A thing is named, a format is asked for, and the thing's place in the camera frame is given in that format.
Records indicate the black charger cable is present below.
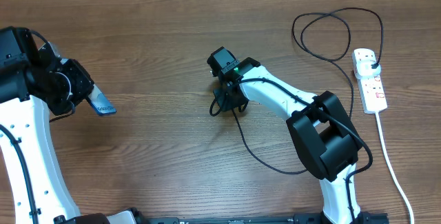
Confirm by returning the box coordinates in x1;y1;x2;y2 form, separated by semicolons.
230;7;384;176

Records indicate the blue Samsung Galaxy smartphone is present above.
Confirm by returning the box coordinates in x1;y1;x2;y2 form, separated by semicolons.
86;84;116;116

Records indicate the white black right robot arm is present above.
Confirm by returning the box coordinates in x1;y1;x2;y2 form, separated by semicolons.
207;47;373;223

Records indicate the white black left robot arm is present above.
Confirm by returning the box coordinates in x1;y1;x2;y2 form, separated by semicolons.
1;26;144;224

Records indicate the white charger plug adapter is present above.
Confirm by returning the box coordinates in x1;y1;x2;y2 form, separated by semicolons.
354;61;381;79

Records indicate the white power strip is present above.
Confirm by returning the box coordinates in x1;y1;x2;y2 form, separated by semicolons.
351;48;387;114

